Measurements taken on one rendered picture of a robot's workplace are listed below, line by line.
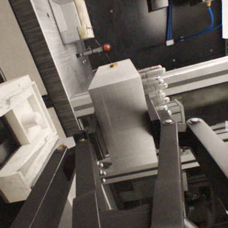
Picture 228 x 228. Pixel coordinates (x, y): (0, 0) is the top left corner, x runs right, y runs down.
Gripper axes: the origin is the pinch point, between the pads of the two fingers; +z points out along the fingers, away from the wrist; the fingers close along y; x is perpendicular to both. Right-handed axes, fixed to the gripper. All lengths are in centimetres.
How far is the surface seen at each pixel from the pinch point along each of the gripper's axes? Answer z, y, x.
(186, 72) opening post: 22.1, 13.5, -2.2
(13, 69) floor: 159, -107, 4
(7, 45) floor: 166, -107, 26
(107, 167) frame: 21.5, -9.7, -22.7
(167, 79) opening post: 21.9, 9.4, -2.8
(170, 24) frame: 63, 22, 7
